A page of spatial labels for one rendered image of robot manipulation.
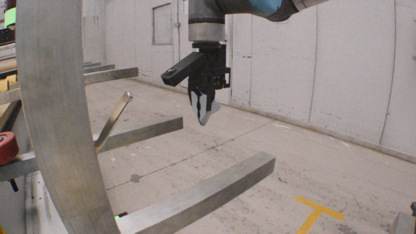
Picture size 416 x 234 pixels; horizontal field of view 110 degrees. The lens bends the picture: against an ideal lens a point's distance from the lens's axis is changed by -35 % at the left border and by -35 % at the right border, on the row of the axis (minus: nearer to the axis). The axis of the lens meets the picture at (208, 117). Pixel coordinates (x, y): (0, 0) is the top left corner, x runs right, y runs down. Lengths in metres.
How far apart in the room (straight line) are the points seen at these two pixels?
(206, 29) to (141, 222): 0.41
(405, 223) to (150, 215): 0.31
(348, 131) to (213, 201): 2.62
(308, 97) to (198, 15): 2.50
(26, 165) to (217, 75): 0.47
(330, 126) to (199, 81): 2.47
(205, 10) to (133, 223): 0.44
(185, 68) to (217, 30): 0.11
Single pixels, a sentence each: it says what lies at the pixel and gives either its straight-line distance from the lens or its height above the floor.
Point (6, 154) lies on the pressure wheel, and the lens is 0.43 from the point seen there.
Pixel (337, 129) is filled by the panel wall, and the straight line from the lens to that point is 2.86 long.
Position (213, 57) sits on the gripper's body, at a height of 0.99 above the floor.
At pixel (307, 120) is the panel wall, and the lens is 2.97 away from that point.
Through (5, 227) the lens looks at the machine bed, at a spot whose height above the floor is 0.73.
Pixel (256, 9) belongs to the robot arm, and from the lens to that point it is 0.47.
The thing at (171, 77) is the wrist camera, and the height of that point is 0.96.
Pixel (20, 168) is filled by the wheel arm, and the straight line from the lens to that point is 0.45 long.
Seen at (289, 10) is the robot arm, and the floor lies 1.12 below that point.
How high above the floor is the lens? 1.03
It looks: 19 degrees down
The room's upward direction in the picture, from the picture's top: straight up
